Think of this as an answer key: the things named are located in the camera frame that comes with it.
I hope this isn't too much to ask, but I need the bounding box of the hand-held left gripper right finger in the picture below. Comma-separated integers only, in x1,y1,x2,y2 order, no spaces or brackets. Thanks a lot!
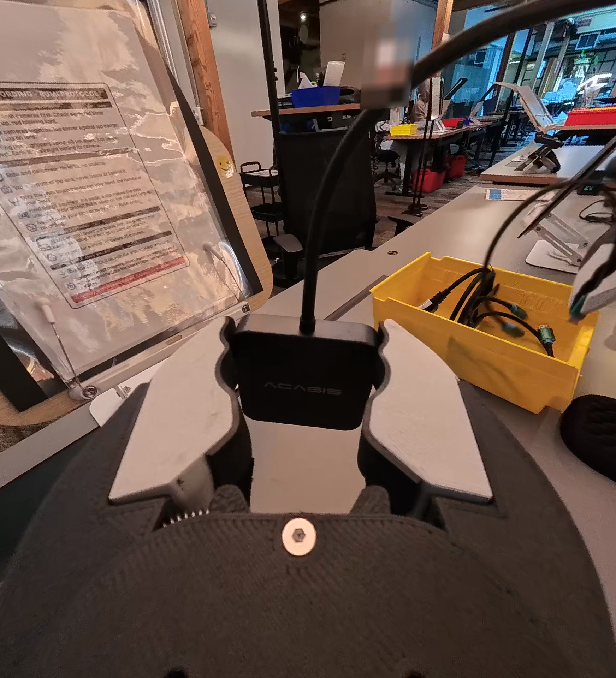
357,318,495,505

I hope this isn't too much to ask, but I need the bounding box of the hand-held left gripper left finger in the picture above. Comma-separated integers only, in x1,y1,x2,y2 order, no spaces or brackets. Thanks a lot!
107,316,254,506

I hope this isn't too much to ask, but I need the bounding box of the thick black hub cable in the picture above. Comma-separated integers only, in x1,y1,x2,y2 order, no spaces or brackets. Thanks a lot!
298,0,576,335

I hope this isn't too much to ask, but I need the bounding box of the silver desk stand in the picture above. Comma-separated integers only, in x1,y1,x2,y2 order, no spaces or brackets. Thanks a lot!
517,201,597,275

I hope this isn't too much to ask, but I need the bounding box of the red plastic tray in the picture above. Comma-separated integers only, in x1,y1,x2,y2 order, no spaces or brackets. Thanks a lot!
565,106,616,128

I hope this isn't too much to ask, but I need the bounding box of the white sign stand base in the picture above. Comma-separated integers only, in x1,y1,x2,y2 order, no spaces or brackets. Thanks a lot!
89,365,152,426

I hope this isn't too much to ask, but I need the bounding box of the black wrist rest pad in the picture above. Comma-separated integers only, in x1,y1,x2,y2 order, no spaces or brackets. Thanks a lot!
558,393,616,500

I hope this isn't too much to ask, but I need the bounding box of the laminated instruction sheet stand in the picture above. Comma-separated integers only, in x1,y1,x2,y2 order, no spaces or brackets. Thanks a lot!
0,0,274,427

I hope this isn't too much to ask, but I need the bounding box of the instruction sheet in acrylic cover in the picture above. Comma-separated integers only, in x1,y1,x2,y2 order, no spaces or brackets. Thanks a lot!
0,0,263,399

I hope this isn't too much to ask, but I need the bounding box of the black utility cart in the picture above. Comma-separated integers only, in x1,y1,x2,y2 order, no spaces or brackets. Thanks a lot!
238,160,283,238

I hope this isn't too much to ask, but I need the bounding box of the black office chair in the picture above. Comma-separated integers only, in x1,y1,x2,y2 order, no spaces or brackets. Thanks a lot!
273,127,379,291

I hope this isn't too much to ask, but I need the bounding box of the thin black pole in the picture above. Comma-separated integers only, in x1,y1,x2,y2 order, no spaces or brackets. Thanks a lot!
256,0,283,178

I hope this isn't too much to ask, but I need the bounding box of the blue plastic bin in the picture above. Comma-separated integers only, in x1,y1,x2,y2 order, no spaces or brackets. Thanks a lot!
290,85,342,110

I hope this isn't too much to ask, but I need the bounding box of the wooden beam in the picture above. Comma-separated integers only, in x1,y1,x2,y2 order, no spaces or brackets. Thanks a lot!
177,0,236,160

